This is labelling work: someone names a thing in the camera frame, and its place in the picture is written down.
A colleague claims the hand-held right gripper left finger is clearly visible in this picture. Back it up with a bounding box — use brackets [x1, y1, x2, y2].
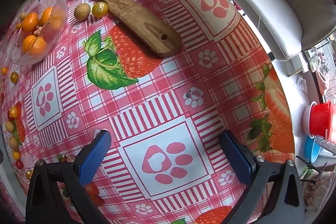
[25, 130, 112, 224]

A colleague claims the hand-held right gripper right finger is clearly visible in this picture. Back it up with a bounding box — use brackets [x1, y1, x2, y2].
[219, 130, 307, 224]

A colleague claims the blue plastic basin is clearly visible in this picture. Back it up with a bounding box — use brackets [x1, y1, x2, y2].
[304, 136, 334, 165]

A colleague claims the white plastic bowl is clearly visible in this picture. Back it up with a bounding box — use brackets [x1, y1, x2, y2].
[302, 102, 315, 138]

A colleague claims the red plastic bowl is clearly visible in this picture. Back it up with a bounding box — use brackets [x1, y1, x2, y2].
[309, 100, 336, 144]

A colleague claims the strawberry print checked tablecloth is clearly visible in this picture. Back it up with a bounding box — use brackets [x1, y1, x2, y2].
[0, 0, 296, 224]

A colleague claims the pink cloth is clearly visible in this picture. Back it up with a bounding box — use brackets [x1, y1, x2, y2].
[315, 69, 332, 95]

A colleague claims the orange tangerine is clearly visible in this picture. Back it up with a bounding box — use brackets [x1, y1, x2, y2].
[29, 36, 48, 55]
[39, 7, 66, 30]
[22, 35, 36, 52]
[21, 12, 39, 33]

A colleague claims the wooden cutting board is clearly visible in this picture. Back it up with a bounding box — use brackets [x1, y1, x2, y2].
[85, 0, 182, 58]

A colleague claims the yellow-green tomato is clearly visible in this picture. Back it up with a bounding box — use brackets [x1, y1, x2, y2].
[92, 2, 109, 18]

